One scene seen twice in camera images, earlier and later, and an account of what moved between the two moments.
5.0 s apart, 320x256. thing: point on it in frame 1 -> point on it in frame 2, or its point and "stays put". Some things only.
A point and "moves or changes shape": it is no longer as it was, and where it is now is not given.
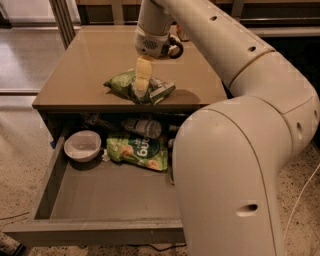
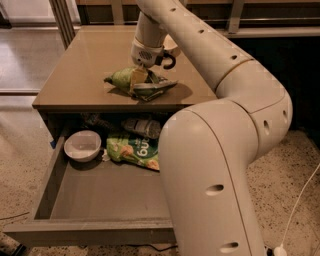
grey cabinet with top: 93,55 stays put
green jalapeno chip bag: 125,84 moves or changes shape
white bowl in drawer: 82,145 stays put
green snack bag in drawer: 144,151 stays put
